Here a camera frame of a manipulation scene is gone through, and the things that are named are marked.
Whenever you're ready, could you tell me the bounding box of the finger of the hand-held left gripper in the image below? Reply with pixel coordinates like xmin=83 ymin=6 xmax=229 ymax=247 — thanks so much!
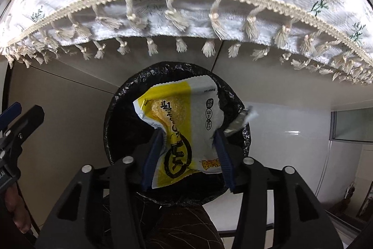
xmin=0 ymin=102 xmax=23 ymax=133
xmin=4 ymin=105 xmax=45 ymax=150

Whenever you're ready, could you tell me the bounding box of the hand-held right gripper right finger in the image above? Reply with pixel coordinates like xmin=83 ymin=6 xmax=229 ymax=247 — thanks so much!
xmin=214 ymin=130 xmax=344 ymax=249

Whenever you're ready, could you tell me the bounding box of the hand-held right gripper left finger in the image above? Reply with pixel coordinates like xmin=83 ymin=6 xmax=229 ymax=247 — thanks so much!
xmin=35 ymin=130 xmax=166 ymax=249

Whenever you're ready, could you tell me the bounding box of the yellow white snack packet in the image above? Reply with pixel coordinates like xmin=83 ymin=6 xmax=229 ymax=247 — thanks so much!
xmin=133 ymin=75 xmax=226 ymax=189

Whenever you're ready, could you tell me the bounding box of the trash bin with black bag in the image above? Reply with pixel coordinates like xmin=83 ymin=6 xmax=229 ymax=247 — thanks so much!
xmin=103 ymin=61 xmax=252 ymax=207

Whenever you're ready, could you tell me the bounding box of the person's left hand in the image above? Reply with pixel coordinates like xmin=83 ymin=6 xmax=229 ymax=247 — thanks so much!
xmin=0 ymin=183 xmax=33 ymax=235

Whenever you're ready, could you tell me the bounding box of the grey counter cabinet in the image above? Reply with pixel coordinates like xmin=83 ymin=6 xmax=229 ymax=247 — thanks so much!
xmin=6 ymin=39 xmax=333 ymax=238

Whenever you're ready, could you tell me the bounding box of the silver foil wrapper scrap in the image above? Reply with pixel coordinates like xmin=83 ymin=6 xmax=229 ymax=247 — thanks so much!
xmin=224 ymin=105 xmax=258 ymax=136

